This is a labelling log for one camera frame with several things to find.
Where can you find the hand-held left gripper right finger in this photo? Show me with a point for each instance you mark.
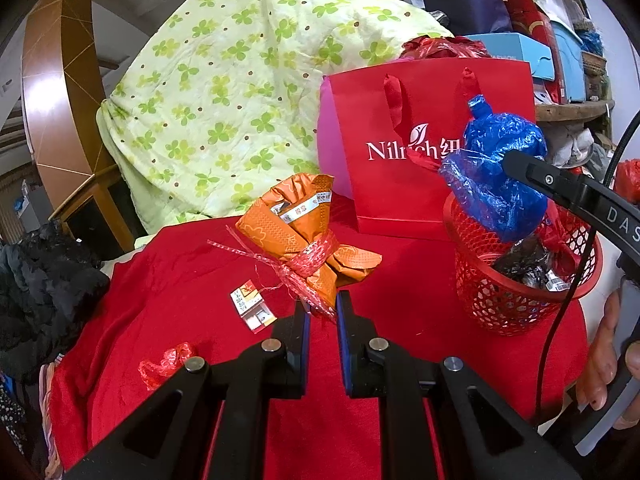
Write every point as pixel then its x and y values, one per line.
pixel 342 340

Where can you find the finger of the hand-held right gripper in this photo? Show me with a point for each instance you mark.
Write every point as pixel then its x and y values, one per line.
pixel 545 177

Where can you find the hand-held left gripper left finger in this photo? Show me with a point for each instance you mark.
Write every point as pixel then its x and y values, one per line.
pixel 300 340

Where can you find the blue plastic bag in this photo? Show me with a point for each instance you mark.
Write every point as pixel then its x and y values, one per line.
pixel 495 175

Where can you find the black plastic bag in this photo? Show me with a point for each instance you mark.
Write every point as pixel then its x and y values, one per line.
pixel 525 265

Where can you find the red mesh basket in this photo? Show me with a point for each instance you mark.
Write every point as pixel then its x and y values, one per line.
pixel 500 305

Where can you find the person's right hand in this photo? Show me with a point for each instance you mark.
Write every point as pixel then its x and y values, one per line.
pixel 602 360

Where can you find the grey cloth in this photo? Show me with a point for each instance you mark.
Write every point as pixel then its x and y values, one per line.
pixel 575 145

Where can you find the small white orange carton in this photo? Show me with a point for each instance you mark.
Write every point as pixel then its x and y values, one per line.
pixel 252 305

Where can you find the wooden shelf board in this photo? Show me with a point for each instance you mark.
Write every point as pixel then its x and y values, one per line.
pixel 575 110

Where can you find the blue cardboard box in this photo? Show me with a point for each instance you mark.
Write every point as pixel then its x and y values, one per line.
pixel 515 55

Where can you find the small red plastic bag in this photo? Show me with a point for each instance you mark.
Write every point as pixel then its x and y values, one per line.
pixel 165 365

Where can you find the red fleece blanket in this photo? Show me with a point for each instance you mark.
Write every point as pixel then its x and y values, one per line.
pixel 175 270

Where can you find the red paper gift bag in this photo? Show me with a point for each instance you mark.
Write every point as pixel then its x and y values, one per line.
pixel 400 195

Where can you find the red cardboard box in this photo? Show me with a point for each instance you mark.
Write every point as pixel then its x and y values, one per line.
pixel 527 15

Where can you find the large red plastic bag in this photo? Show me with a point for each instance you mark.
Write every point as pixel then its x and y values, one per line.
pixel 445 47

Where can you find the pink bag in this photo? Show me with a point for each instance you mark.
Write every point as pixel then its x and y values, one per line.
pixel 335 160

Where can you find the black puffer jacket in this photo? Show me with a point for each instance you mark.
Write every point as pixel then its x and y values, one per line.
pixel 45 285

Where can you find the folded multicolour cloth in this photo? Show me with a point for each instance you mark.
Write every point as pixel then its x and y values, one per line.
pixel 46 400

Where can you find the green clover print quilt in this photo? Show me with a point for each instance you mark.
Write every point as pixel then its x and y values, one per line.
pixel 225 85

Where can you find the black white floral garment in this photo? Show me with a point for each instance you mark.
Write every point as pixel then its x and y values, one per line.
pixel 10 410

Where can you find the wooden pillar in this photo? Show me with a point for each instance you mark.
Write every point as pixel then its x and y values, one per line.
pixel 55 85

